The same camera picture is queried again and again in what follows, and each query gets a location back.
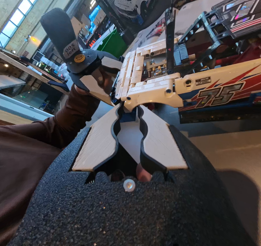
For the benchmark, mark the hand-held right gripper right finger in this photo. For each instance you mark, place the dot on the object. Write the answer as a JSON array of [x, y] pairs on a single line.
[[163, 146]]

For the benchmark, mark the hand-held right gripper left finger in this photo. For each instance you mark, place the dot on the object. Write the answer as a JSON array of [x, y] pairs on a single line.
[[97, 146]]

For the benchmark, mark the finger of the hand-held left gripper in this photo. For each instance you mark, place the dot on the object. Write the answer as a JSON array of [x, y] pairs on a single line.
[[95, 89], [112, 63]]

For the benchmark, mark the toy brick race car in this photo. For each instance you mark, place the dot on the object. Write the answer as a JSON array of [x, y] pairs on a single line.
[[163, 83]]

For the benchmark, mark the person's left forearm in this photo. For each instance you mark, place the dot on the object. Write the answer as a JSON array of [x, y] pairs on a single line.
[[30, 158]]

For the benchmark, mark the grey desk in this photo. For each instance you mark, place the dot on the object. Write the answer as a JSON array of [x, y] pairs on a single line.
[[224, 148]]

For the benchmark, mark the person's left hand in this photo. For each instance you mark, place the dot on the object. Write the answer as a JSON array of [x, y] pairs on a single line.
[[106, 81]]

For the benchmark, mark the person's right hand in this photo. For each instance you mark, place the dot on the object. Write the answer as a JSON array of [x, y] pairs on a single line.
[[143, 173]]

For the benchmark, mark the green container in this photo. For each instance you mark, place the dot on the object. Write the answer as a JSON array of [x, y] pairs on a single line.
[[114, 44]]

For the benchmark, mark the wooden workbench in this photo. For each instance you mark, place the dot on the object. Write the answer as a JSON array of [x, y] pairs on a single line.
[[24, 68]]

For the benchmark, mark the large paned window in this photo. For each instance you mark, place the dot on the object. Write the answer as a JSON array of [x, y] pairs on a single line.
[[22, 7]]

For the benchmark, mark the open instruction booklet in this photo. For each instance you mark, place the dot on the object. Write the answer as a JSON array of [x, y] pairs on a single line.
[[193, 15]]

